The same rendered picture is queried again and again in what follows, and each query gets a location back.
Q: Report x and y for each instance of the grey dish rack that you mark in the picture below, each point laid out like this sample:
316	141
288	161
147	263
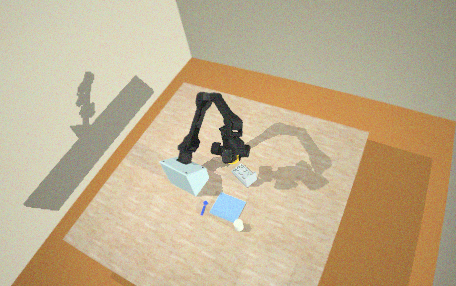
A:
244	175

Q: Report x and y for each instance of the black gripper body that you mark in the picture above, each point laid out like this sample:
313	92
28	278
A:
216	149

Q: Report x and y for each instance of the light blue flat mat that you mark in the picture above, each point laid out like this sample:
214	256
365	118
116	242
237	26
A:
227	207

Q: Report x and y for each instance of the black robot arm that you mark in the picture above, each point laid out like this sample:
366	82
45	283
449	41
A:
231	122

